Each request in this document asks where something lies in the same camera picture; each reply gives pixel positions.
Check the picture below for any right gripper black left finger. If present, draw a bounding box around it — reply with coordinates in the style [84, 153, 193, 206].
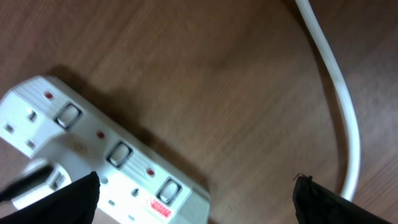
[1, 172, 100, 224]

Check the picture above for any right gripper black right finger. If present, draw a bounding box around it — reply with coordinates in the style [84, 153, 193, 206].
[292, 174, 389, 224]

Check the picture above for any black USB charging cable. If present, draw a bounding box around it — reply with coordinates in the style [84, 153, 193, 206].
[0, 164, 54, 203]

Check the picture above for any white USB charger plug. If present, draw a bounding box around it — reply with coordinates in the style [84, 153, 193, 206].
[11, 159, 72, 210]

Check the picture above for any white power strip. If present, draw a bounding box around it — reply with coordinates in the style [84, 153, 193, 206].
[1, 76, 210, 223]

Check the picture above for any white power strip cord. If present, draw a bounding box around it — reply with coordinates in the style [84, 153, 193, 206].
[294, 0, 361, 202]

